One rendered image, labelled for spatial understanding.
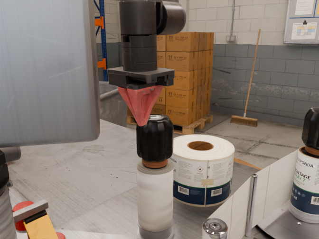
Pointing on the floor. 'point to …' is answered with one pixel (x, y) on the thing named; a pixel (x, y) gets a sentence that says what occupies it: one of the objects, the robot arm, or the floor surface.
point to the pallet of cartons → (185, 80)
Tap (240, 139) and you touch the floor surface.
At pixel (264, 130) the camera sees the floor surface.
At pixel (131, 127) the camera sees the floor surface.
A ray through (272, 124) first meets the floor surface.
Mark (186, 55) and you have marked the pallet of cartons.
